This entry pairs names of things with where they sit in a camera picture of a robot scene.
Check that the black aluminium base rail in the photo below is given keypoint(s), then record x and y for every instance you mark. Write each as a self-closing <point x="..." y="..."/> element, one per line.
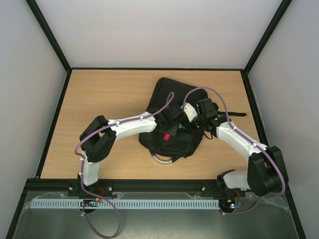
<point x="109" y="187"/>

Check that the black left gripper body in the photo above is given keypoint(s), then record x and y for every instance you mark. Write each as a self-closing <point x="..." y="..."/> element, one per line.
<point x="172" y="131"/>

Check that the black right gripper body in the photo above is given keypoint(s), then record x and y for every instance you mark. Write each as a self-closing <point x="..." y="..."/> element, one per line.
<point x="208" y="117"/>

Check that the pink highlighter black body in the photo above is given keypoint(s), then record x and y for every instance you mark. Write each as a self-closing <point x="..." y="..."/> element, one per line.
<point x="166" y="137"/>

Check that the light blue cable duct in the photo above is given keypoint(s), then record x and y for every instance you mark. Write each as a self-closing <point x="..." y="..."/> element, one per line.
<point x="125" y="204"/>

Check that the black cage frame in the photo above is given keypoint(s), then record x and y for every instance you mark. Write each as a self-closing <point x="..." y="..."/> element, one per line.
<point x="33" y="6"/>

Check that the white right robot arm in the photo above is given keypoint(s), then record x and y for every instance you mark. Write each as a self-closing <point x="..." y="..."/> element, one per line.
<point x="263" y="175"/>

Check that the black student backpack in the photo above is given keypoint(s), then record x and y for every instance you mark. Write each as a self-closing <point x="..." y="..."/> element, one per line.
<point x="186" y="141"/>

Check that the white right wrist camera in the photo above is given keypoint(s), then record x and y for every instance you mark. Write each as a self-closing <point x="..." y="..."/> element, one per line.
<point x="189" y="111"/>

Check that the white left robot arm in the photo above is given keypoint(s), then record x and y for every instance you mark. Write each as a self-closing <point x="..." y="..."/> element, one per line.
<point x="98" y="138"/>

